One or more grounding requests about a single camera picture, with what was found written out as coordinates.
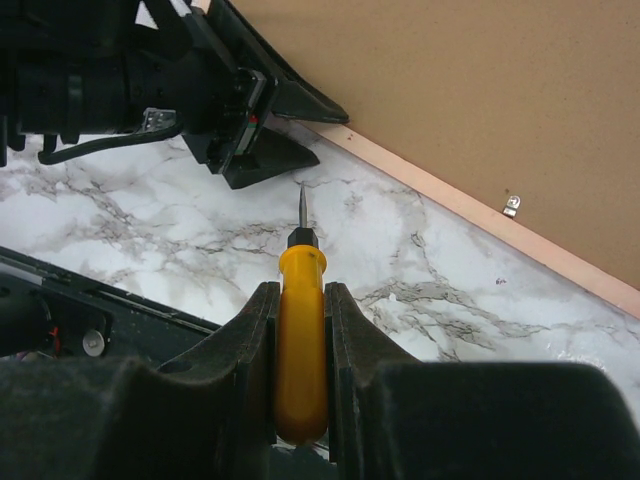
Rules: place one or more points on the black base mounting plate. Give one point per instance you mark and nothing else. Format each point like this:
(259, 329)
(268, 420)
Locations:
(57, 313)

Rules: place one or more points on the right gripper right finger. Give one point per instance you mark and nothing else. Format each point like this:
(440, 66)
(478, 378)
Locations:
(393, 416)

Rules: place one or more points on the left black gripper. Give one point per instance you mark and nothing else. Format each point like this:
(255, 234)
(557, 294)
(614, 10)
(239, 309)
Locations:
(87, 77)

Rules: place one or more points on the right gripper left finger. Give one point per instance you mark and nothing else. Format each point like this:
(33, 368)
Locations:
(204, 414)

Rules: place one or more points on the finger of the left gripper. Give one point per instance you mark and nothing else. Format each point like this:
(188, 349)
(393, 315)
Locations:
(288, 94)
(273, 154)

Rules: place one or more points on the red wooden picture frame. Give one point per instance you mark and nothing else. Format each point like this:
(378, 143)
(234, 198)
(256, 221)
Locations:
(520, 116)

